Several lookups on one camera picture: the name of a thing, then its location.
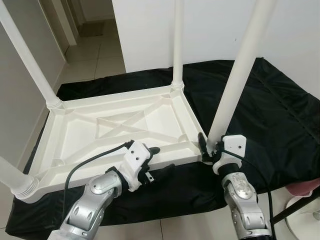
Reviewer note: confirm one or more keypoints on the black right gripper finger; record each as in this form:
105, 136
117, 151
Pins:
203, 145

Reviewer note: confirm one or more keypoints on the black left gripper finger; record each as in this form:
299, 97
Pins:
154, 150
165, 172

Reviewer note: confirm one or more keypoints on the white plastic children table top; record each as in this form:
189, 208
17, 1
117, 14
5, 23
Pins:
75, 135

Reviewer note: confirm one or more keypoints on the white plastic table leg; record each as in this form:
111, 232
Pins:
177, 40
240, 65
30, 55
17, 182

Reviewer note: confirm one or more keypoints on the black fabric table cloth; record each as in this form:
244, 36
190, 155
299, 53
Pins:
270, 105

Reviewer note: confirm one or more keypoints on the black metal pole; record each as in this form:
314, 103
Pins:
295, 209

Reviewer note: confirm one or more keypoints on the pink round stool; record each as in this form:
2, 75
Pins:
306, 187

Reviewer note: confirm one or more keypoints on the white round floor fan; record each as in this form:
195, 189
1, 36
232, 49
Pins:
305, 222

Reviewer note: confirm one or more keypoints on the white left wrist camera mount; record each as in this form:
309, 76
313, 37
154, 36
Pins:
137, 156

